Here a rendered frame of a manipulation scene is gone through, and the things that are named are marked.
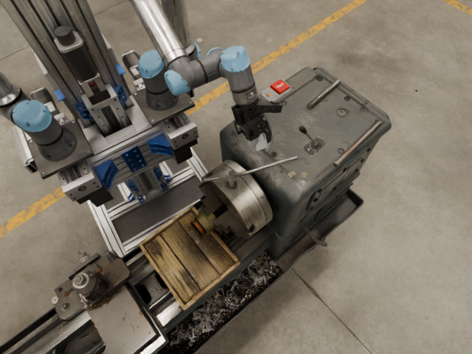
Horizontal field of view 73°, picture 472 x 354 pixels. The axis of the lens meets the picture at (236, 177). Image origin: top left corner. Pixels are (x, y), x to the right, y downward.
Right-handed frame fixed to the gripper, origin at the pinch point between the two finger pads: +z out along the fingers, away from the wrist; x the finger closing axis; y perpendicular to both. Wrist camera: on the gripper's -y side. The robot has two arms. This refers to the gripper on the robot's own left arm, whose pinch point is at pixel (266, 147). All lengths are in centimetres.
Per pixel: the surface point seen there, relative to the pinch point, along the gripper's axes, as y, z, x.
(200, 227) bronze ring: 31.6, 23.0, -11.3
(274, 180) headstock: 1.2, 14.6, 0.8
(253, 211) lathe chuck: 13.8, 20.8, 1.1
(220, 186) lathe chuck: 18.1, 10.3, -9.4
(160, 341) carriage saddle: 68, 48, -1
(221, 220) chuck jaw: 23.7, 24.4, -8.4
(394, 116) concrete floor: -180, 119, -69
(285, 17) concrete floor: -205, 49, -222
